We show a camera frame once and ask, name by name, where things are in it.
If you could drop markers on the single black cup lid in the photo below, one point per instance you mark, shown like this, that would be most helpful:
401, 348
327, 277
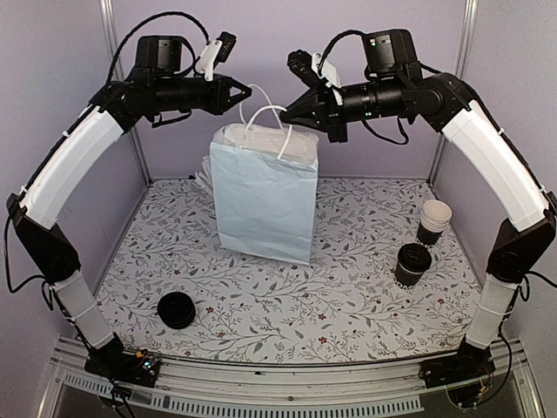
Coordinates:
414, 257

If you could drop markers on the bundle of wrapped straws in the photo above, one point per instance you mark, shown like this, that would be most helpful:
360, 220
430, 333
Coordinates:
204, 178

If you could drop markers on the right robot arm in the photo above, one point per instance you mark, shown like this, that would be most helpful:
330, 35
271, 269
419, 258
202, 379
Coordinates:
399, 85

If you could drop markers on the single black paper cup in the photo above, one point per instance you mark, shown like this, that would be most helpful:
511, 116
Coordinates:
406, 278

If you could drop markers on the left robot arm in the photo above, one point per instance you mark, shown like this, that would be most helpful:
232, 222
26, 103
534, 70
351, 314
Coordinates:
156, 84

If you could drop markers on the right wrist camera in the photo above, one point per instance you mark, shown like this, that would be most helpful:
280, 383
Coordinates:
313, 70

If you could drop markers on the stack of paper cups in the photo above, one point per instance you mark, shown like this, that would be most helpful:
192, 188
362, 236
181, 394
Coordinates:
434, 218

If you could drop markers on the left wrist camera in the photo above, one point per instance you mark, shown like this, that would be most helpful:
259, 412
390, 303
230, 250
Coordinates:
215, 52

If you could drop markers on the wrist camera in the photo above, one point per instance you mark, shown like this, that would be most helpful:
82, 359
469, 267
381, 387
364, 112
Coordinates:
215, 52
313, 70

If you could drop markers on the right aluminium frame post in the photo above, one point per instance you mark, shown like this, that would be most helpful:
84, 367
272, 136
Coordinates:
466, 44

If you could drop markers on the stack of black lids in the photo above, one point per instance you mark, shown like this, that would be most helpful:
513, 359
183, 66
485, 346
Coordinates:
176, 310

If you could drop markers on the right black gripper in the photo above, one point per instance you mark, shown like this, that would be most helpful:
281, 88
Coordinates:
326, 120

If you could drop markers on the left aluminium frame post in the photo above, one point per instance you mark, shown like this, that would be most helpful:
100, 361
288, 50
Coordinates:
112, 41

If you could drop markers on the front aluminium rail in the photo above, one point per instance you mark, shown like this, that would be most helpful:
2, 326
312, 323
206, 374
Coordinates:
212, 389

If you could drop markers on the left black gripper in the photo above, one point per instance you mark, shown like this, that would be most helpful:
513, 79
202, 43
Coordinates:
223, 100

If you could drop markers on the light blue paper bag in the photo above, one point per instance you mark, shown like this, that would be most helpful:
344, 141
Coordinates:
264, 183

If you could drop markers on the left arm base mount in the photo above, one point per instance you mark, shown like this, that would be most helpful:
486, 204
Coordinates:
140, 369

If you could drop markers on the aluminium frame post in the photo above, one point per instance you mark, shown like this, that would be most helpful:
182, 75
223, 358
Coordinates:
466, 44
112, 41

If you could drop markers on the floral table mat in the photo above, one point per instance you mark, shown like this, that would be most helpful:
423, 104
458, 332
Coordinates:
344, 306

